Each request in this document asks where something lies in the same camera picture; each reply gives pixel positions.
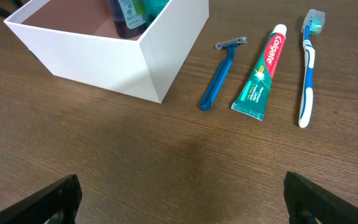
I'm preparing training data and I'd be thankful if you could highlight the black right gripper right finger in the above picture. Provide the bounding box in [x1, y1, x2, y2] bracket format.
[283, 171, 358, 224]

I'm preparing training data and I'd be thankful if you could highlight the blue disposable razor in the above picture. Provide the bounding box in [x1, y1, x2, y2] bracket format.
[199, 37, 247, 111]

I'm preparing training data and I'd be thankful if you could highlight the Colgate toothpaste tube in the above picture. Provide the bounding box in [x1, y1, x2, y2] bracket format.
[231, 24, 287, 121]

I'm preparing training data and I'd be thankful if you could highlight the green Dettol soap box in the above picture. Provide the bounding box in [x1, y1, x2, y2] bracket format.
[29, 50, 40, 61]

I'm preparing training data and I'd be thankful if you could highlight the white cardboard box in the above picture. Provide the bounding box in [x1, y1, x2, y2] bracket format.
[5, 0, 209, 103]

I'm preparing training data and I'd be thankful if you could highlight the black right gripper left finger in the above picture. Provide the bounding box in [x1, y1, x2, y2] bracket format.
[0, 174, 82, 224]

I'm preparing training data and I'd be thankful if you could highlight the blue Listerine mouthwash bottle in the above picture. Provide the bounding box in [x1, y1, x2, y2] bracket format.
[142, 0, 169, 26]

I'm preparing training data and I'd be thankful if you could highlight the blue white toothbrush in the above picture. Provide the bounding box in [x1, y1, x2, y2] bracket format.
[298, 9, 326, 128]

